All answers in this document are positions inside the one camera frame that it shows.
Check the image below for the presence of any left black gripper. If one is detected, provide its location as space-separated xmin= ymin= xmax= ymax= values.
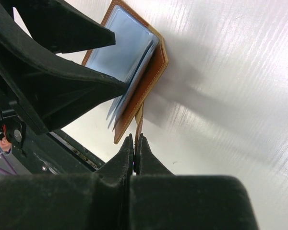
xmin=0 ymin=76 xmax=48 ymax=174

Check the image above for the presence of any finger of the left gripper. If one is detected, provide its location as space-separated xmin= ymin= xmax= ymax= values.
xmin=13 ymin=0 xmax=116 ymax=54
xmin=0 ymin=0 xmax=127 ymax=134

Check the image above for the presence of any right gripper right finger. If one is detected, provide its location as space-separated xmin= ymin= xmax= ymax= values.
xmin=130 ymin=135 xmax=258 ymax=230

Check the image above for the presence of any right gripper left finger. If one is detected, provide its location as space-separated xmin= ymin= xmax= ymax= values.
xmin=0 ymin=136 xmax=133 ymax=230

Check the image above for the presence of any brown leather card holder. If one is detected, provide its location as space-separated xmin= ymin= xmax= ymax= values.
xmin=82 ymin=0 xmax=168 ymax=144

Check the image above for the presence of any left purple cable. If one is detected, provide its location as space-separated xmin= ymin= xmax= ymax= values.
xmin=0 ymin=143 xmax=17 ymax=177

